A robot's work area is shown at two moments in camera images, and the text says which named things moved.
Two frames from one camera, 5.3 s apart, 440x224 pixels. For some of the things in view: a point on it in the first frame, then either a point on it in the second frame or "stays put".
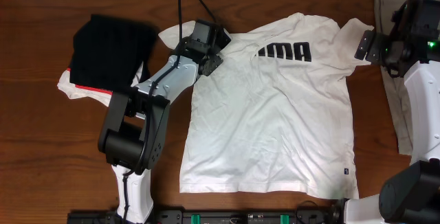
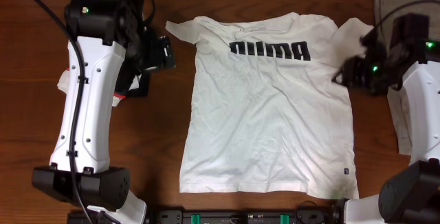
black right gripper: (375, 54) → (353, 69)
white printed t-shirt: (273, 117) stays put
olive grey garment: (386, 5) stays put
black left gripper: (213, 65) → (136, 80)
